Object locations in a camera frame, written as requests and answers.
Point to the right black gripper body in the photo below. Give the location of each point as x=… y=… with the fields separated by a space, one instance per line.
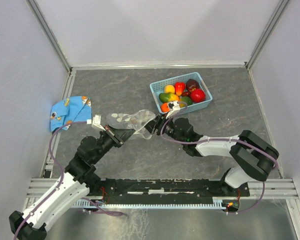
x=160 y=120

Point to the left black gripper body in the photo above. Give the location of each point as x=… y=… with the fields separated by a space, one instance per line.
x=109 y=139

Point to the clear dotted zip top bag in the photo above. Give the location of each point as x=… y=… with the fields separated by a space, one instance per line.
x=136 y=121

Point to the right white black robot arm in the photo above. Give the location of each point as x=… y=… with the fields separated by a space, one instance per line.
x=255 y=158

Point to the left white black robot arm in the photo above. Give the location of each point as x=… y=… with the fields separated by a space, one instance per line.
x=77 y=181

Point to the orange toy tangerine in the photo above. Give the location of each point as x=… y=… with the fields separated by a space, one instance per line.
x=165 y=107

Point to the green yellow toy mango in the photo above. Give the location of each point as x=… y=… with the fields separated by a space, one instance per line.
x=168 y=97

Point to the green orange toy fruit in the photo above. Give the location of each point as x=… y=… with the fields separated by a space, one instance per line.
x=185 y=101

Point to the small yellow toy peach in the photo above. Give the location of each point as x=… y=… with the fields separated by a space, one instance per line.
x=169 y=89

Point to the red toy wax apple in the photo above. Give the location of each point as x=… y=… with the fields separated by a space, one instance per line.
x=179 y=88

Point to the dark red toy fruit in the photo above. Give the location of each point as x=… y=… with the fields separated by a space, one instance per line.
x=192 y=85

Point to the blue patterned cloth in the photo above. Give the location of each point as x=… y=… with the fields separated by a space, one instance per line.
x=68 y=110

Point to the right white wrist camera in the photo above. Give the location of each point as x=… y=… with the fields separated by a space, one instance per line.
x=174 y=108

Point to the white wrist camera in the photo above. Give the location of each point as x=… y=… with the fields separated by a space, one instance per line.
x=95 y=123
x=174 y=108

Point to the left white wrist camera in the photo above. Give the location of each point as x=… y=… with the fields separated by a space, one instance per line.
x=95 y=123

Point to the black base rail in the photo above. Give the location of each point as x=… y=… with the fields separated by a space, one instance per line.
x=109 y=188

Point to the light blue cable duct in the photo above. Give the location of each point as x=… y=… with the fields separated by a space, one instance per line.
x=164 y=202

